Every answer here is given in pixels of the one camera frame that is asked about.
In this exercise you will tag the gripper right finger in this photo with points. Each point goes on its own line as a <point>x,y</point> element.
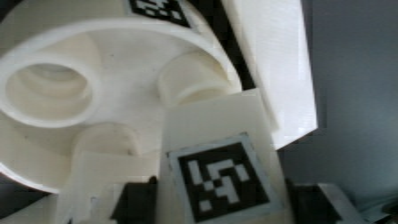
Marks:
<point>321,205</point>

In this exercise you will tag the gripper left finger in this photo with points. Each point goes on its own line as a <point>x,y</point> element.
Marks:
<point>124,205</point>

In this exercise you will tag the white stool leg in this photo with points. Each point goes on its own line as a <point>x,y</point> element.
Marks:
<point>220,182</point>
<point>108,168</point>

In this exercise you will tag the white round stool seat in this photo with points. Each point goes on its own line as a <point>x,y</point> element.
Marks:
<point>105,59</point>

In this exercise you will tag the white L-shaped fence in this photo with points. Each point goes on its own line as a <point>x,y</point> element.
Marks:
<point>266,22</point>

